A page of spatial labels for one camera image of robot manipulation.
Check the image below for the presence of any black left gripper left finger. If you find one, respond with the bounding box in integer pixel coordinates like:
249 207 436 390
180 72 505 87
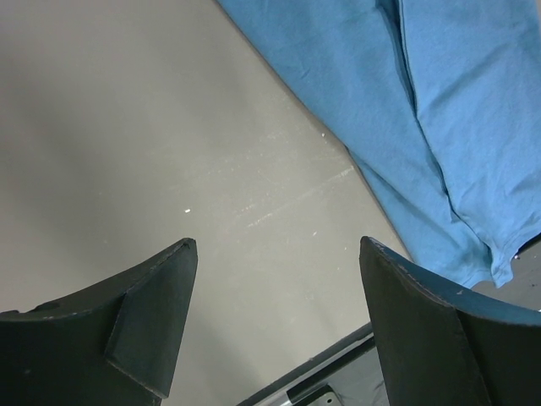
1 238 198 405

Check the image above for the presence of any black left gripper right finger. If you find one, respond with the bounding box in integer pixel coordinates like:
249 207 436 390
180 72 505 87
359 237 540 405

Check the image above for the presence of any blue t shirt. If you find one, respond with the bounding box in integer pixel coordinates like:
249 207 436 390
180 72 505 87
221 1 540 288

